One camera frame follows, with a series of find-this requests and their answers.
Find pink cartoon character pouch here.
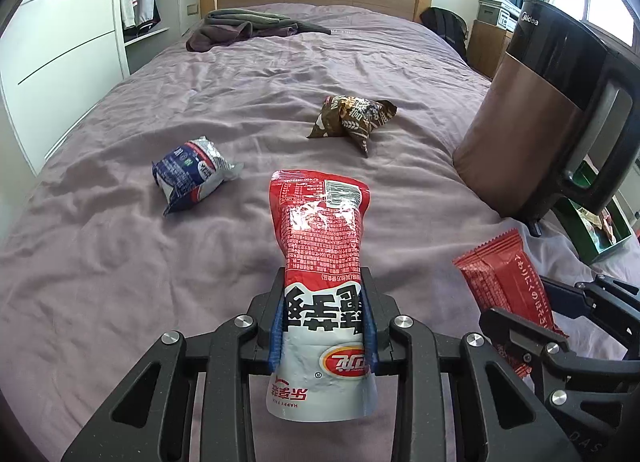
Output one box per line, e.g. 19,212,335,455
598,208,617,245

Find white wardrobe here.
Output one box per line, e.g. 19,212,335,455
1,0,175,174

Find blue white snack bag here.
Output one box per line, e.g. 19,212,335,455
152,136,244,216

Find green tray box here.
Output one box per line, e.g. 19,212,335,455
552,161,634,266

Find crumpled dark clothes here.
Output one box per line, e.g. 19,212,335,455
186,8,332,52

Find black backpack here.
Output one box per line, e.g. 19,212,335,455
420,7,468,61

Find purple bed sheet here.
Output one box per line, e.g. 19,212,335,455
1,4,520,461

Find red white snack pouch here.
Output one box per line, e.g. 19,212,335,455
266,170,376,423

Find black copper electric kettle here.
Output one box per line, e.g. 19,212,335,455
454,0,639,237

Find wooden nightstand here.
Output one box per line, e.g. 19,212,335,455
466,20,513,80

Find red snack packet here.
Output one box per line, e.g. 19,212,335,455
452,229,569,380

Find grey printer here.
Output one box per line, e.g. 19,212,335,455
476,0,521,32

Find brown chocolate snack bag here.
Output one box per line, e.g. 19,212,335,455
308,96,397,156

